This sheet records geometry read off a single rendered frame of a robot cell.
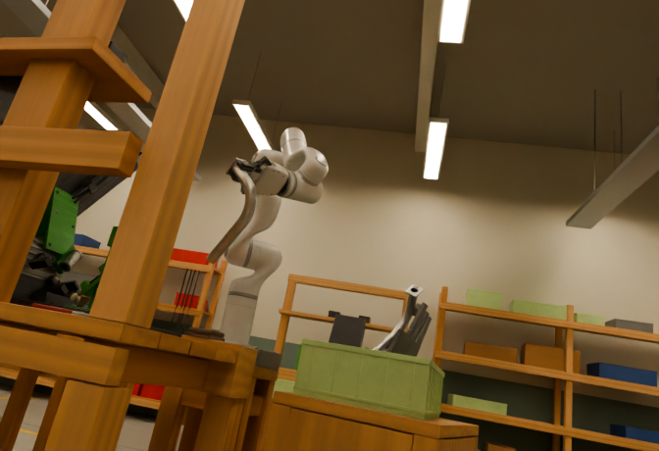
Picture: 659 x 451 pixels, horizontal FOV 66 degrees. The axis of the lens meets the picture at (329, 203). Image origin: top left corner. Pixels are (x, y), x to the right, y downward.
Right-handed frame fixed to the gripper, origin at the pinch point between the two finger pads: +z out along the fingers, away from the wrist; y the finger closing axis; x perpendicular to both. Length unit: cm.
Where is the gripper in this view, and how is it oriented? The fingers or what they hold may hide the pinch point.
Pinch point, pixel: (240, 172)
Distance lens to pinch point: 141.1
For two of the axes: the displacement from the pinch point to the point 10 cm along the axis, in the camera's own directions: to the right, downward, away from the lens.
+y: 5.8, -7.6, -3.1
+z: -6.1, -1.5, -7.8
